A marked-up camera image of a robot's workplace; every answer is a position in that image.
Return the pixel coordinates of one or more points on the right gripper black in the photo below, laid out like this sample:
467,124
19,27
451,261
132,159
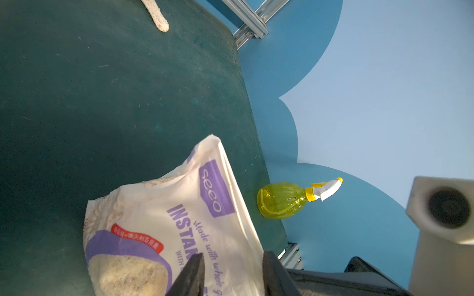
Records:
358,279

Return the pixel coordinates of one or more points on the instant oats bag white purple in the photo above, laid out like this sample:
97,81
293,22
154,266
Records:
139,238

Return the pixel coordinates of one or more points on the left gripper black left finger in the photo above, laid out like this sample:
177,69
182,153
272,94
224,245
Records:
190,281

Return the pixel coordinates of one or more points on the yellow green spray bottle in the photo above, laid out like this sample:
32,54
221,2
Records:
283,200

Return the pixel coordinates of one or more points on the yellow work glove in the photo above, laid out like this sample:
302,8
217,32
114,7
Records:
154,11

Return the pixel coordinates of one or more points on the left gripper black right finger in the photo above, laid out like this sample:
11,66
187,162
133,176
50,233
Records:
277,281

